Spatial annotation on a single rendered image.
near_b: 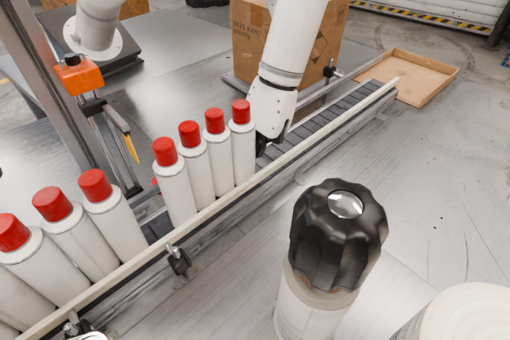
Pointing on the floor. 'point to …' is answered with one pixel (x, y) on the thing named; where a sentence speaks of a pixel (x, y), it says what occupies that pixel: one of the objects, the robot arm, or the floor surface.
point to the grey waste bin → (212, 14)
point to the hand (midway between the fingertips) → (257, 148)
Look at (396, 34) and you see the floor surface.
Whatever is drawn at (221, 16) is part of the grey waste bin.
